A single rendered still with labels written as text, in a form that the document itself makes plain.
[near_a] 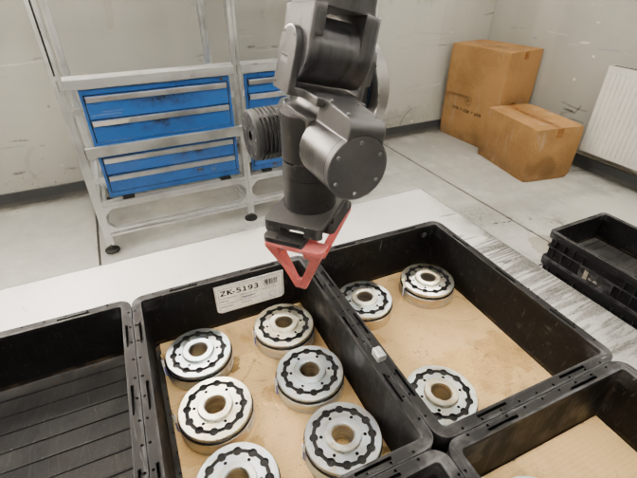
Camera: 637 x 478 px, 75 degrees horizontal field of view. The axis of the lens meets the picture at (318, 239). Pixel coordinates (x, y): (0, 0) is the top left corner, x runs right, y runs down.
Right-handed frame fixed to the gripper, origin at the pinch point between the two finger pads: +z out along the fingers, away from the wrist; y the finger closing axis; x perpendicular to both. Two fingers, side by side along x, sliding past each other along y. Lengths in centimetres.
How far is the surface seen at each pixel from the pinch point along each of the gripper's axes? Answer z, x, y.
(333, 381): 20.5, -3.5, -0.4
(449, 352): 23.5, -19.2, 14.3
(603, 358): 13.3, -38.0, 11.3
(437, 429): 13.1, -18.5, -7.3
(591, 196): 110, -102, 274
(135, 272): 37, 60, 24
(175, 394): 23.3, 18.7, -9.1
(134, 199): 80, 151, 113
